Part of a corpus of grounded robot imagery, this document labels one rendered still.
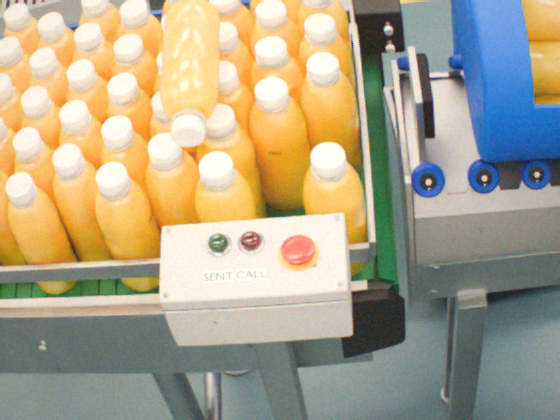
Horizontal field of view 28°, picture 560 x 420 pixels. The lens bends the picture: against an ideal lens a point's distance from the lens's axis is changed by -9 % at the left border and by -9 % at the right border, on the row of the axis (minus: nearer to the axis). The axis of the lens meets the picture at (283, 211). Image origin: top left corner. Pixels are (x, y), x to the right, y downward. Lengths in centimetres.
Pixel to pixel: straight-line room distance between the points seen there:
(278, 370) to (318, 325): 17
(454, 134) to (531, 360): 96
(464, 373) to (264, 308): 76
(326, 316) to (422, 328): 121
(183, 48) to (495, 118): 38
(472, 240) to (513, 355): 92
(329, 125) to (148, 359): 41
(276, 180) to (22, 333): 41
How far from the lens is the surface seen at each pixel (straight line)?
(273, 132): 146
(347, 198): 139
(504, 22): 135
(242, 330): 133
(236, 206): 140
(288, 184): 153
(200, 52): 141
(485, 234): 158
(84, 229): 150
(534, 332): 251
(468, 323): 184
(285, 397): 155
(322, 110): 148
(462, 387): 204
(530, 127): 139
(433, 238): 157
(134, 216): 142
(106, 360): 165
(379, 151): 163
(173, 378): 170
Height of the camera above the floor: 217
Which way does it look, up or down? 54 degrees down
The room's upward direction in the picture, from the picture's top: 11 degrees counter-clockwise
